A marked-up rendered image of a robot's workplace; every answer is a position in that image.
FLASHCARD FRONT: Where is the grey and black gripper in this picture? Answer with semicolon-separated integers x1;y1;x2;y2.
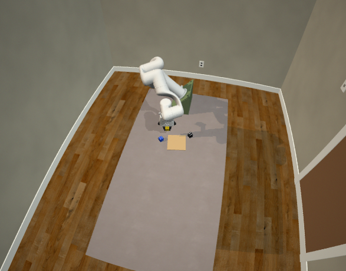
158;116;176;131

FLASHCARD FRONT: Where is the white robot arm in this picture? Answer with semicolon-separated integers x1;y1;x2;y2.
139;57;187;121

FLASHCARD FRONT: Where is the tan mat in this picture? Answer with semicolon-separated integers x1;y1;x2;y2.
167;135;186;150

